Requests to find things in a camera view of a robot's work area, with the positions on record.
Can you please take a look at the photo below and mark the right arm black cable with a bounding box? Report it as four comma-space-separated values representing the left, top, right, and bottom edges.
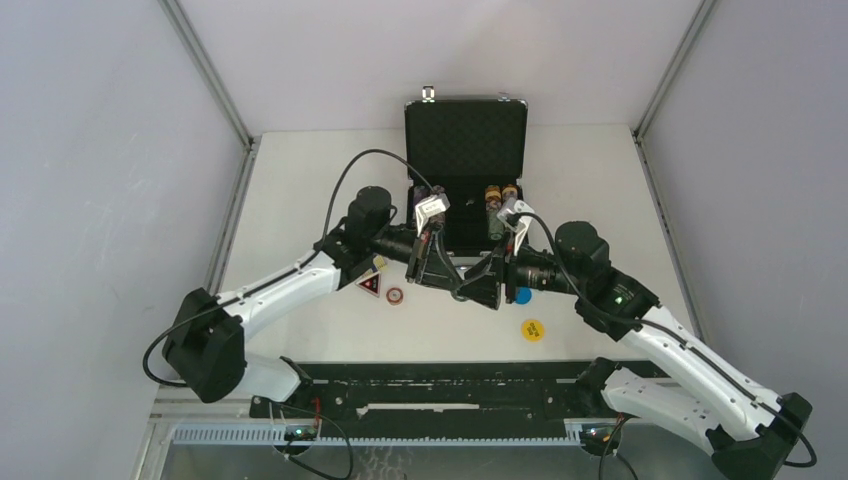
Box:
510, 210, 819, 470

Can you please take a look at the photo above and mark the purple chip row far left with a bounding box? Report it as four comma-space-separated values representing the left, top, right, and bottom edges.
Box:
410, 185, 430, 208

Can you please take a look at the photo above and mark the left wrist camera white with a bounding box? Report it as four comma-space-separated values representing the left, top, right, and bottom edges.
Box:
413, 193, 450, 235

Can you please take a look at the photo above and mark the red black triangular button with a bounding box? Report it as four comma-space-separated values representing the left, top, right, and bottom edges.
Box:
356, 272, 382, 298

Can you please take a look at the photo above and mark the green orange chip row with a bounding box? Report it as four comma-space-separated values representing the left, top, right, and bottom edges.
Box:
484, 185, 504, 241

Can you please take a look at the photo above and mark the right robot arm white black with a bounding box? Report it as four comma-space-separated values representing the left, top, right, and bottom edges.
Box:
458, 214, 818, 479

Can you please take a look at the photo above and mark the playing card deck box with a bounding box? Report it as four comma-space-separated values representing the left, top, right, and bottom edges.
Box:
373, 255, 388, 272

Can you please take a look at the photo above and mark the yellow round button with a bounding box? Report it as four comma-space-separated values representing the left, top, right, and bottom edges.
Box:
521, 319, 546, 342

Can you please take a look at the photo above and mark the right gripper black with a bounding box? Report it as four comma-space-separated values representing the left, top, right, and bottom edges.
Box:
454, 226, 585, 310

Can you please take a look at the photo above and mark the black aluminium poker case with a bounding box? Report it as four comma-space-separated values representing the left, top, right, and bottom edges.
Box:
404, 85, 529, 257

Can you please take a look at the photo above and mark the blue round button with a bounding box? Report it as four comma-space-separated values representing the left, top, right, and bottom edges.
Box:
514, 287, 533, 305

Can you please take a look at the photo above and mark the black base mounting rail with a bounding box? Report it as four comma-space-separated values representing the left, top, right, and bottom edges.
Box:
248, 360, 667, 441

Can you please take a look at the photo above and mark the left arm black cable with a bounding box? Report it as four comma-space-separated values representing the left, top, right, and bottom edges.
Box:
142, 148, 439, 389

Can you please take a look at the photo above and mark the red white poker chip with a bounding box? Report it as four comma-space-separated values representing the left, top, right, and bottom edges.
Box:
386, 287, 404, 306

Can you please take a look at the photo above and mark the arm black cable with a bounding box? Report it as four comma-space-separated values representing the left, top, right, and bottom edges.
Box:
510, 210, 819, 470
142, 148, 439, 389

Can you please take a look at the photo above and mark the yellow chip row far right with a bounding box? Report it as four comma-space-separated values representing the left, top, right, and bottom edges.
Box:
501, 184, 519, 205

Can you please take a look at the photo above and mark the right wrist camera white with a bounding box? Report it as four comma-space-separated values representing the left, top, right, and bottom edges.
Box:
496, 199, 535, 255

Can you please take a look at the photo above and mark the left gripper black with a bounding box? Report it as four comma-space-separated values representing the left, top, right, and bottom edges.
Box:
368, 223, 462, 293

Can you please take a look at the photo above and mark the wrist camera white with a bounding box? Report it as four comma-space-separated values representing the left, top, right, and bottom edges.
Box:
496, 199, 535, 255
413, 193, 450, 235

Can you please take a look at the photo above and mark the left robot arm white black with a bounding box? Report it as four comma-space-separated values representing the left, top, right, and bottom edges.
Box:
158, 186, 462, 417

